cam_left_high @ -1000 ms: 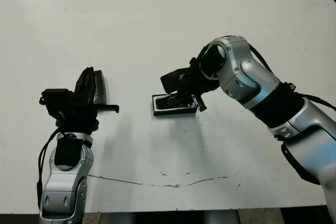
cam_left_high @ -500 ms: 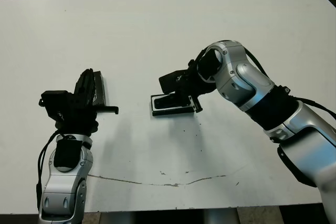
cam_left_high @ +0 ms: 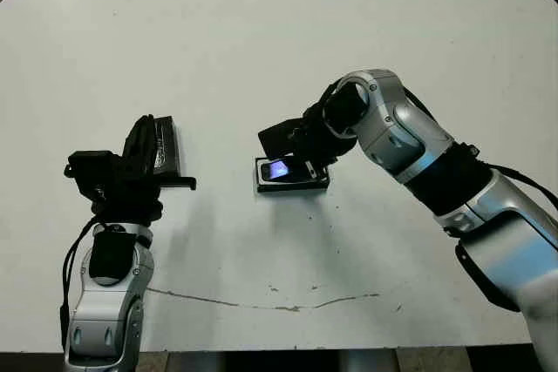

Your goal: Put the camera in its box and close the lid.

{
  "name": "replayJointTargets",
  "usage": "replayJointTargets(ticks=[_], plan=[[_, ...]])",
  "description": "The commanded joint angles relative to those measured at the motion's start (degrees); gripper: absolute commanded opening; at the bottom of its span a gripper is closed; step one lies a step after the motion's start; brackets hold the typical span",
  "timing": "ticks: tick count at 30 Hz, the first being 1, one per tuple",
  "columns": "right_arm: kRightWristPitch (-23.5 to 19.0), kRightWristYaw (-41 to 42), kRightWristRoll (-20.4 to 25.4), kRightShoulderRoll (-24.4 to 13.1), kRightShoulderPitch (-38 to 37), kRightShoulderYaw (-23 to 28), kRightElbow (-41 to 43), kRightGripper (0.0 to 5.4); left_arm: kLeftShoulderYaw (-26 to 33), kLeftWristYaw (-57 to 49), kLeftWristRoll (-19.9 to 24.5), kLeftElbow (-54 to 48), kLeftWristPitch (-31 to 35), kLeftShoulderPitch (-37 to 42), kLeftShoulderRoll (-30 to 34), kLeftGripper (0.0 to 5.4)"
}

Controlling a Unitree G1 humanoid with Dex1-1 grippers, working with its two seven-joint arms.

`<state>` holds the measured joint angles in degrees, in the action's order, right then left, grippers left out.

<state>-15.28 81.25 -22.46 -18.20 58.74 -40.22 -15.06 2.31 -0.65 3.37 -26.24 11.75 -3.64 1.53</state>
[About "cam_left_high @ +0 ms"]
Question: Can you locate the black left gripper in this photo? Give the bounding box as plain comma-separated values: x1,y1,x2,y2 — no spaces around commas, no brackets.
88,115,197,224

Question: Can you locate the black box base white insert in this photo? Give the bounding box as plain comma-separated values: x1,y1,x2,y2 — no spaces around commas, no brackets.
254,155,331,193

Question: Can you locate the black right wrist camera housing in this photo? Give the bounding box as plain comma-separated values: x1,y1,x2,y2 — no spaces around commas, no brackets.
257,118,307,160

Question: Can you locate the black phone-like camera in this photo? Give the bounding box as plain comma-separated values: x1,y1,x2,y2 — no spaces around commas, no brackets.
258,159,326,184

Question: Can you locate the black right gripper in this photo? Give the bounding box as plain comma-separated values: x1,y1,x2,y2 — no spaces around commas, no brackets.
290,103,357,176

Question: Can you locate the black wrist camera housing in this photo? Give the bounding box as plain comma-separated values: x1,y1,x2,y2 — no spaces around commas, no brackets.
65,150,119,200
257,118,307,160

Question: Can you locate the grey cylindrical leg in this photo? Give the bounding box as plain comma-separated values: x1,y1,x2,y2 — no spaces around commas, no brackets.
167,350,224,372
344,348,396,372

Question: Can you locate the black box lid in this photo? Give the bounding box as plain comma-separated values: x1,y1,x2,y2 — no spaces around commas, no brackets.
152,115,185,178

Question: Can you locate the black left wrist camera housing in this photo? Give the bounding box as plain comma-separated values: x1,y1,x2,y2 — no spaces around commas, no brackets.
65,150,119,200

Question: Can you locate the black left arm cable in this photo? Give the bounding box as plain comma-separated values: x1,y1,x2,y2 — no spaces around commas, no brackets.
59,216,99,348

